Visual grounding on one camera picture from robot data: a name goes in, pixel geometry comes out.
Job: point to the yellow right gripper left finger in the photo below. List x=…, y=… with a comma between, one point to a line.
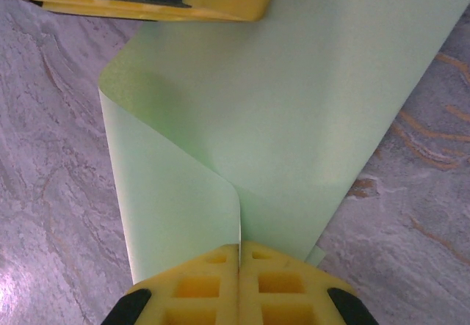
x=205, y=288

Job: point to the light green paper sheet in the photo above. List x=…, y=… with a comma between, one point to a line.
x=275, y=101

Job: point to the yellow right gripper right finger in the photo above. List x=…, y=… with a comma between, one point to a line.
x=279, y=288

